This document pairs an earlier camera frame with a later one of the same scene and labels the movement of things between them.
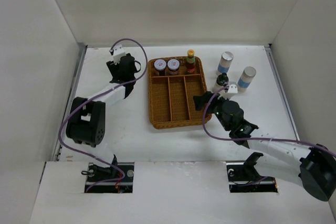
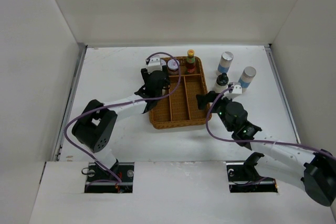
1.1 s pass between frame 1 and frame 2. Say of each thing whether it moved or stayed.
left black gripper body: moved
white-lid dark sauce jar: stayed
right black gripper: stayed
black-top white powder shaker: stayed
